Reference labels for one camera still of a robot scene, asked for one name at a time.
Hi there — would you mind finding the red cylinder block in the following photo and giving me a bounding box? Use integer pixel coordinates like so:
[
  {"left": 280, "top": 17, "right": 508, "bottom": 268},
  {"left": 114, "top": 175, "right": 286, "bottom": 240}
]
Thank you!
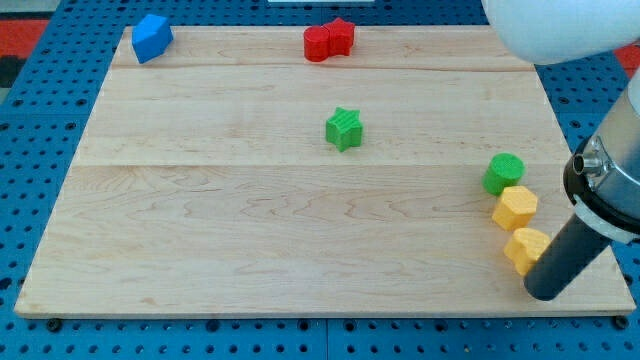
[{"left": 303, "top": 25, "right": 330, "bottom": 62}]

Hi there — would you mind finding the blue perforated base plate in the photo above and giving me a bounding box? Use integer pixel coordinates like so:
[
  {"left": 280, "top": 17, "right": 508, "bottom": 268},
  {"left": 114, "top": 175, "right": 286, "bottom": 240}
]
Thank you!
[{"left": 1, "top": 0, "right": 639, "bottom": 359}]

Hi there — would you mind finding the light wooden board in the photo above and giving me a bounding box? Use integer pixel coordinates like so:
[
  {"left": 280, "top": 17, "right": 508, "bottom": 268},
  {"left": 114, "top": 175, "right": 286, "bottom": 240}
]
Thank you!
[{"left": 15, "top": 26, "right": 635, "bottom": 319}]

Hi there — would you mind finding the green cylinder block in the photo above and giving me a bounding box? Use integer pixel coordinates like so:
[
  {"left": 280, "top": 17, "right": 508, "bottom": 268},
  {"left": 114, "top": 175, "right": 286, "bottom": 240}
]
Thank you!
[{"left": 482, "top": 153, "right": 526, "bottom": 196}]

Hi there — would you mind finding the yellow heart block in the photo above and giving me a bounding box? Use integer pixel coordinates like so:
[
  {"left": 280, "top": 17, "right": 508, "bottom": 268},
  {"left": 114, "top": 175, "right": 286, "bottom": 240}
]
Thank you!
[{"left": 503, "top": 228, "right": 551, "bottom": 277}]

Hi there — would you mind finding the yellow hexagon block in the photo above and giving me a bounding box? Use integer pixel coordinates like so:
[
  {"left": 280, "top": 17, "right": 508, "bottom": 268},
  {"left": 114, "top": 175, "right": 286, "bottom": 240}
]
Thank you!
[{"left": 492, "top": 186, "right": 538, "bottom": 231}]

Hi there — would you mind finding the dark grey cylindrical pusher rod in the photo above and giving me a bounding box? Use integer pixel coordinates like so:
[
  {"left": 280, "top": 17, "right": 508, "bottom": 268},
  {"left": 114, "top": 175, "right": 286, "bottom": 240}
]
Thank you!
[{"left": 523, "top": 215, "right": 611, "bottom": 301}]

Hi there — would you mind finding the red star block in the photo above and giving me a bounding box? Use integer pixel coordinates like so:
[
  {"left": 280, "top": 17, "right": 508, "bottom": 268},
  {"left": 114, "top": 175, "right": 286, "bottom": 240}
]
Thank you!
[{"left": 323, "top": 17, "right": 355, "bottom": 56}]

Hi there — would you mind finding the green star block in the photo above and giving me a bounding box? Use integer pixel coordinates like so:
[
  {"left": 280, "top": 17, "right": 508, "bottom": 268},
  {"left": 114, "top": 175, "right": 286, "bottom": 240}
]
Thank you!
[{"left": 325, "top": 107, "right": 363, "bottom": 152}]

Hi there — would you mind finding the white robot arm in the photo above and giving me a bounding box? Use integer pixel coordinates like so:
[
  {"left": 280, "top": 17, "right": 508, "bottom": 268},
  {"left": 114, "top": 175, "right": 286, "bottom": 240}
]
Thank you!
[{"left": 482, "top": 0, "right": 639, "bottom": 301}]

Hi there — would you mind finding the blue pentagon block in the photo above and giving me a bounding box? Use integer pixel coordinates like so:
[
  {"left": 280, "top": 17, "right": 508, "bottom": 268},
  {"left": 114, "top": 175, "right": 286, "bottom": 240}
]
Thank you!
[{"left": 131, "top": 14, "right": 174, "bottom": 64}]

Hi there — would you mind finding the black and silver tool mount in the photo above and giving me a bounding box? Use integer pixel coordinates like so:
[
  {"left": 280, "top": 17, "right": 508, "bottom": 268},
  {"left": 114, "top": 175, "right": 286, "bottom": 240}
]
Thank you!
[{"left": 563, "top": 135, "right": 639, "bottom": 243}]

